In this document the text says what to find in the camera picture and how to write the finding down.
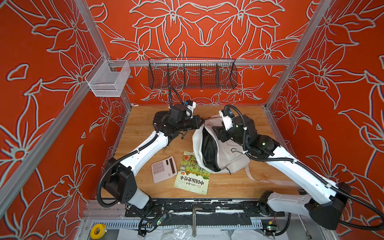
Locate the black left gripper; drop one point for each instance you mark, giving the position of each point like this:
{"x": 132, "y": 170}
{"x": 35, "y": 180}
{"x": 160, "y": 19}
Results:
{"x": 196, "y": 124}

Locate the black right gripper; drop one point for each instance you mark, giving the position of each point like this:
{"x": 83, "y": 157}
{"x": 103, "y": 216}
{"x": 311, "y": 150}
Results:
{"x": 220, "y": 132}

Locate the white student backpack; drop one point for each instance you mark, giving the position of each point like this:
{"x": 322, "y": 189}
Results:
{"x": 215, "y": 156}

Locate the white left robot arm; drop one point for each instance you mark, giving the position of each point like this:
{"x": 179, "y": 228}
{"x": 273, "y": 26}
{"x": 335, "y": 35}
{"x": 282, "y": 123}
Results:
{"x": 118, "y": 183}

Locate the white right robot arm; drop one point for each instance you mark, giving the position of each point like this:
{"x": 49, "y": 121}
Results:
{"x": 324, "y": 200}

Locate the black plastic tool case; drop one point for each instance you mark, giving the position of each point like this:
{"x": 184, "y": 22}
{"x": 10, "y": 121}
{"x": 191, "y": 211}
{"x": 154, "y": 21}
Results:
{"x": 161, "y": 119}

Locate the green illustrated book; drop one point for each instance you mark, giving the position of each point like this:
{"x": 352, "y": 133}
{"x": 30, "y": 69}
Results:
{"x": 191, "y": 177}

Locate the pink calculator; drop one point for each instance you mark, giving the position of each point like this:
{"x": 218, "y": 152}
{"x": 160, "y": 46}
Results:
{"x": 164, "y": 169}

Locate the yellow tape roll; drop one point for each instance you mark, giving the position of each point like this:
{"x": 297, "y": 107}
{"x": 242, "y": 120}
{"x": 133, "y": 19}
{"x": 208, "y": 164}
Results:
{"x": 98, "y": 231}

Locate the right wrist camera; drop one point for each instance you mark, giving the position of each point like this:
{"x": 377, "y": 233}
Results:
{"x": 227, "y": 117}

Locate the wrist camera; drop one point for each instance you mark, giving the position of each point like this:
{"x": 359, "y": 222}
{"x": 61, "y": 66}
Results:
{"x": 227, "y": 117}
{"x": 191, "y": 105}

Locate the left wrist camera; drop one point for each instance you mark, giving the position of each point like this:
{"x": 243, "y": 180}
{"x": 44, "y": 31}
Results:
{"x": 191, "y": 105}

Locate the black wire wall basket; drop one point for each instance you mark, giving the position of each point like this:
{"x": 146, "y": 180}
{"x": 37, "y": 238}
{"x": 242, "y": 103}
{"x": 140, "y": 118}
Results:
{"x": 192, "y": 73}

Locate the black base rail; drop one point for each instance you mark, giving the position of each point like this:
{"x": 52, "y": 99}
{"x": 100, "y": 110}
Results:
{"x": 249, "y": 207}

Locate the metal clamp handle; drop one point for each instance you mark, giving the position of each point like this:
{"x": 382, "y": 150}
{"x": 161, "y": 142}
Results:
{"x": 195, "y": 209}

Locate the white wire wall basket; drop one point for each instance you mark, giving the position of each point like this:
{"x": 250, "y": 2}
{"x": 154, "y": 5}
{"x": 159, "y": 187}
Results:
{"x": 108, "y": 78}

